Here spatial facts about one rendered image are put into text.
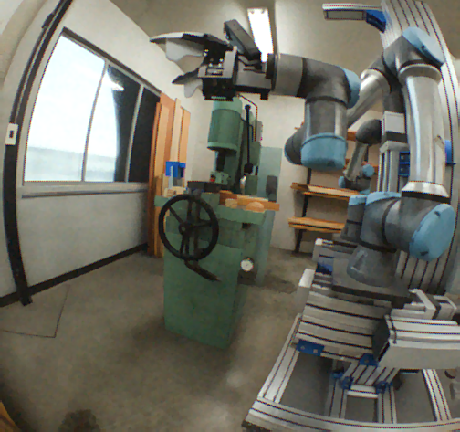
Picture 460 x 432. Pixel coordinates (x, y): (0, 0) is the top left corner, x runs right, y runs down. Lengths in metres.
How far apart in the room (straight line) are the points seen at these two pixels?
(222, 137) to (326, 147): 0.81
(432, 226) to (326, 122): 0.27
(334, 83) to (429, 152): 0.24
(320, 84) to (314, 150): 0.11
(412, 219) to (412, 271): 0.39
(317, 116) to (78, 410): 1.31
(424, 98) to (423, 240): 0.29
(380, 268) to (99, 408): 1.22
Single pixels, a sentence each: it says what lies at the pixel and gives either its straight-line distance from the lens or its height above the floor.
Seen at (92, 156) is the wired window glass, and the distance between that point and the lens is 2.06.
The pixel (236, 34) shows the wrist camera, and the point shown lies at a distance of 0.39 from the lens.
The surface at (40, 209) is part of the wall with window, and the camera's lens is 1.75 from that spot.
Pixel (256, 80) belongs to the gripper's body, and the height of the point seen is 1.18.
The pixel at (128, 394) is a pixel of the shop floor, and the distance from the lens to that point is 1.17.
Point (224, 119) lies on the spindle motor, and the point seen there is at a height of 1.36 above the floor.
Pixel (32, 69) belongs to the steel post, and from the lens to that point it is 1.69.
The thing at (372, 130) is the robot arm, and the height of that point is 1.38.
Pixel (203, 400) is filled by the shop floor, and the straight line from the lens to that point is 1.14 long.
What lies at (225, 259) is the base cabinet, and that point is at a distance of 0.99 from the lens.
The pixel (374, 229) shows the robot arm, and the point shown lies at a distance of 0.53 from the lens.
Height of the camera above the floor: 1.02
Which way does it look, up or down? 6 degrees down
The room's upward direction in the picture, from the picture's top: 7 degrees clockwise
